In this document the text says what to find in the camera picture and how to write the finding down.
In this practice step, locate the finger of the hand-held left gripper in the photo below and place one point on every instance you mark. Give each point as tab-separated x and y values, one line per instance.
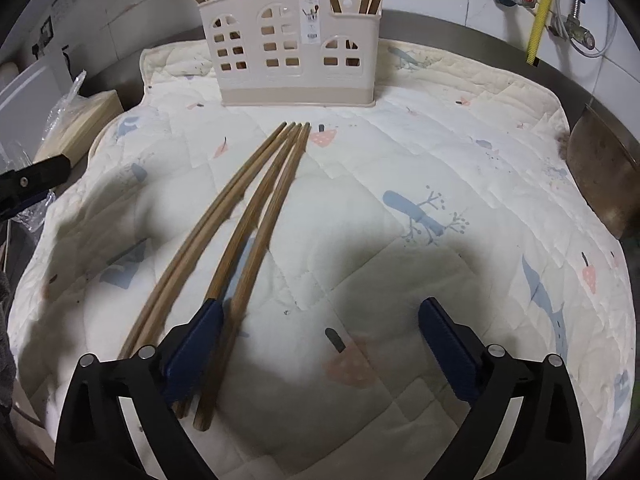
30	177
20	206

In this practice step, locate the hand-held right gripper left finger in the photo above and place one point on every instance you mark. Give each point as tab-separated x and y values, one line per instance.
195	350

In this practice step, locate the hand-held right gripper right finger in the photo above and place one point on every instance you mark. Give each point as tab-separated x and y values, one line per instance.
447	350

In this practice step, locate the beige plastic chopstick holder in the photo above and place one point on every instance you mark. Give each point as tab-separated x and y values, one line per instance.
300	80

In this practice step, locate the clear plastic bag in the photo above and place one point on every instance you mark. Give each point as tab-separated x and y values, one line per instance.
62	110

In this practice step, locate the beige wooden box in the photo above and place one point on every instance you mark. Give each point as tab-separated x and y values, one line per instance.
90	120

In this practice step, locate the grey cloth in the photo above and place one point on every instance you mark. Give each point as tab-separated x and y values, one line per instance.
6	350

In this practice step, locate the printed quilted mat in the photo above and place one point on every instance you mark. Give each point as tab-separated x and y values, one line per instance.
375	170

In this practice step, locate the steel angle valve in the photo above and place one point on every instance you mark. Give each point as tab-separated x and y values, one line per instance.
575	32

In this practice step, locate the black wall socket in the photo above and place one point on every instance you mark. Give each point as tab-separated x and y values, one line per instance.
46	30

